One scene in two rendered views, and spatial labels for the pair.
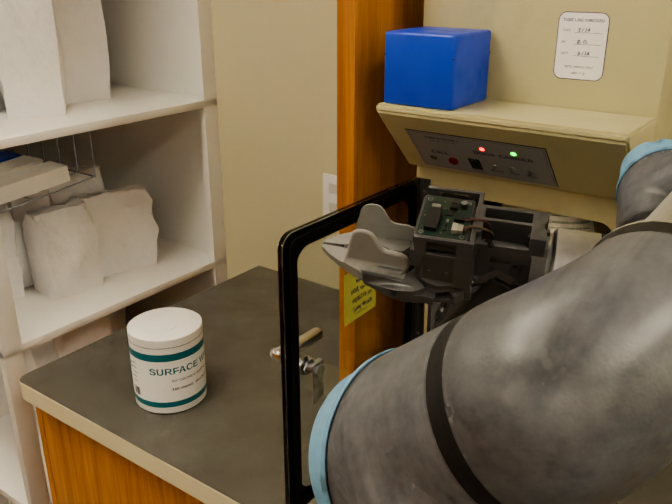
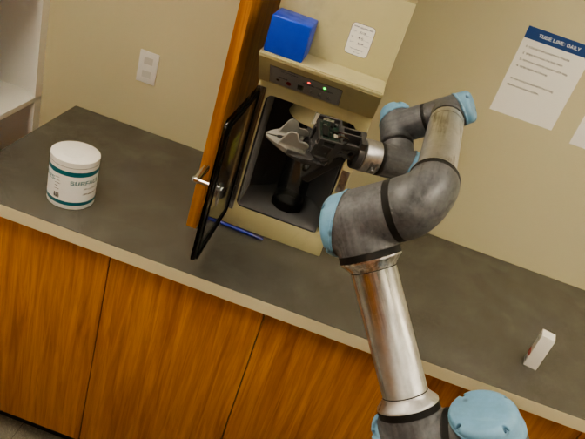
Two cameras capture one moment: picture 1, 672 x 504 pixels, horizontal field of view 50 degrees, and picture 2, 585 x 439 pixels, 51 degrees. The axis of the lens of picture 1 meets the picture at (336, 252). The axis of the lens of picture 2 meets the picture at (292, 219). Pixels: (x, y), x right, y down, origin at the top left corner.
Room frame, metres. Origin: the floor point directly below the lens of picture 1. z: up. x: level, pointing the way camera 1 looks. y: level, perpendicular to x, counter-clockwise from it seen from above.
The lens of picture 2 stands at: (-0.41, 0.61, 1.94)
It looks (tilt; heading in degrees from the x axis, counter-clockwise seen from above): 30 degrees down; 326
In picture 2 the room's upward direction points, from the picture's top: 19 degrees clockwise
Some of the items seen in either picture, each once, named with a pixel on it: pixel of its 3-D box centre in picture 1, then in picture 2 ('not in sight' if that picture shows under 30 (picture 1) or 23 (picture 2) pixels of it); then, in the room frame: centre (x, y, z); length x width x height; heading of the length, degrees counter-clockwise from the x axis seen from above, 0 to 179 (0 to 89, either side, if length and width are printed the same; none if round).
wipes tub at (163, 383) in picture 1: (168, 359); (73, 175); (1.14, 0.30, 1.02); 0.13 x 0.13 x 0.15
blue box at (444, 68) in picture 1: (437, 66); (291, 35); (0.95, -0.13, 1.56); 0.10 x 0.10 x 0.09; 54
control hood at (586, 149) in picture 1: (505, 150); (319, 84); (0.89, -0.21, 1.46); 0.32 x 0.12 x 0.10; 54
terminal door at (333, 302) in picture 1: (354, 339); (225, 172); (0.89, -0.03, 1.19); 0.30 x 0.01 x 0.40; 144
